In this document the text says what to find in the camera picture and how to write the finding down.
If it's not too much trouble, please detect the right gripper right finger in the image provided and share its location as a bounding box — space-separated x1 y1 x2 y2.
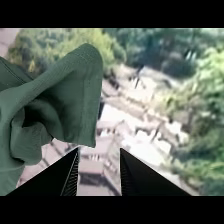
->
119 147 191 197

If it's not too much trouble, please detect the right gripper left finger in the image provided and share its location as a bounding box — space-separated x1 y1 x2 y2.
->
6 147 81 197

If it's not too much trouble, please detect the green garment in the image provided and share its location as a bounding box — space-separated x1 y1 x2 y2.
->
0 42 105 197

